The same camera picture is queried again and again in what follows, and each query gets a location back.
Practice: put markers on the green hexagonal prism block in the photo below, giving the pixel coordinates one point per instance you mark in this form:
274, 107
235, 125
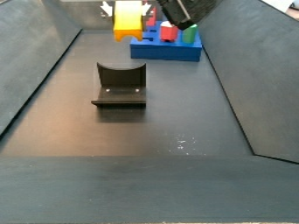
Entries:
188, 34

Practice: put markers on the black curved fixture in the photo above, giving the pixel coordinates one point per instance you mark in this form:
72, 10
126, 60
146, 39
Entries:
122, 86

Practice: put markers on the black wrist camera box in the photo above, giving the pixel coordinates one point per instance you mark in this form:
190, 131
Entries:
187, 12

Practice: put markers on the yellow arch block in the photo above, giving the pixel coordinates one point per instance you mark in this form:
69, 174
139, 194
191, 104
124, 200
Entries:
128, 20

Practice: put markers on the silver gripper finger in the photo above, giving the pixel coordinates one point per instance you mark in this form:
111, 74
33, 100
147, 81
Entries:
146, 8
107, 8

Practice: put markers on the blue shape sorter base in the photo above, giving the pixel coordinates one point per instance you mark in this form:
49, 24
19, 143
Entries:
152, 48

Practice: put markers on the red rounded triangle block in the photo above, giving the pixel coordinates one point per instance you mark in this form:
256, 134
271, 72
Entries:
168, 31

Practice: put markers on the tall red rectangular block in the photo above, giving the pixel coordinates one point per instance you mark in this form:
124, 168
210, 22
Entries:
151, 19

